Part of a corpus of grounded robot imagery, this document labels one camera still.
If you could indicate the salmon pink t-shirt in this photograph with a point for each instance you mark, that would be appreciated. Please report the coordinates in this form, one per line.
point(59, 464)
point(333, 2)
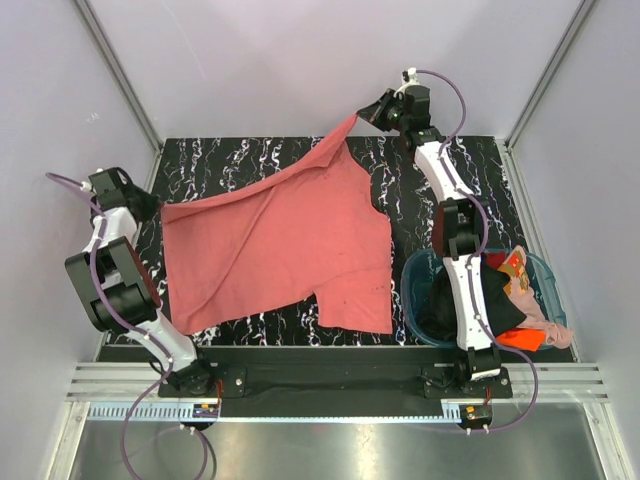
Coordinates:
point(309, 230)

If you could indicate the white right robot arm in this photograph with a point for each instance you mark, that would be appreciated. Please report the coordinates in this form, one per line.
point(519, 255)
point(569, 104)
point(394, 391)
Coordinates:
point(460, 230)

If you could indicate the aluminium frame rail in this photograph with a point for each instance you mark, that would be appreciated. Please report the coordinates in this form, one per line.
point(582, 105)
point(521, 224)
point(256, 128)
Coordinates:
point(550, 382)

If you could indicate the orange garment in basket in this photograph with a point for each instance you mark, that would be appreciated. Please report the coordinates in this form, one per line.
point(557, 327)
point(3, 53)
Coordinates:
point(523, 339)

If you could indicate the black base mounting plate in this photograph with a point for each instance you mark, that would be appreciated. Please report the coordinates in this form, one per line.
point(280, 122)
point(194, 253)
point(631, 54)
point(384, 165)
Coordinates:
point(429, 372)

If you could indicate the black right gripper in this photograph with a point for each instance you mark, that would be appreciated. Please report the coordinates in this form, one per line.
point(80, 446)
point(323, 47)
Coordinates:
point(374, 112)

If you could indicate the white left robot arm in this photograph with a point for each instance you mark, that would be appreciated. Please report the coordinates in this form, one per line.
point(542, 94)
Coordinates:
point(115, 289)

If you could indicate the teal plastic laundry basket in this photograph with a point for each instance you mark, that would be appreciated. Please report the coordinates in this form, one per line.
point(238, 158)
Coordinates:
point(421, 268)

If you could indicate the black t-shirt in basket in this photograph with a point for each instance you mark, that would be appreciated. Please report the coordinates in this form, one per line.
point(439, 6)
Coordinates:
point(437, 316)

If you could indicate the patterned red yellow garment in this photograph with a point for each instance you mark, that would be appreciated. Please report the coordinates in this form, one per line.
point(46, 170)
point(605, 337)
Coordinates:
point(512, 263)

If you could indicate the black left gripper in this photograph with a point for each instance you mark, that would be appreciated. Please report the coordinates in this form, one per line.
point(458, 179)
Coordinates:
point(152, 203)

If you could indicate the pale pink garment in basket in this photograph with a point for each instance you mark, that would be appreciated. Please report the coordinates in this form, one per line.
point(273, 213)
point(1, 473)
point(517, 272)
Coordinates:
point(556, 335)

